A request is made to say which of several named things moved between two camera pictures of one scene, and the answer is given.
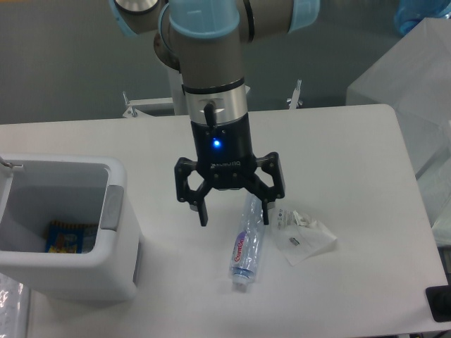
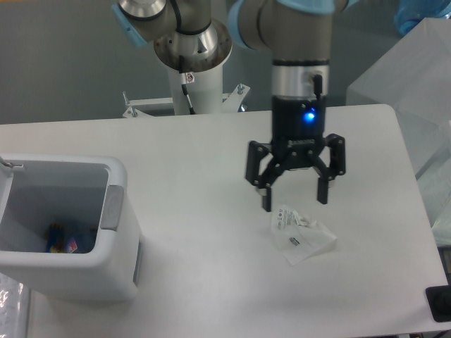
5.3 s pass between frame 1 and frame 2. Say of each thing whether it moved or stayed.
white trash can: stayed
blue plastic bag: stayed
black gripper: moved
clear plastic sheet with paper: stayed
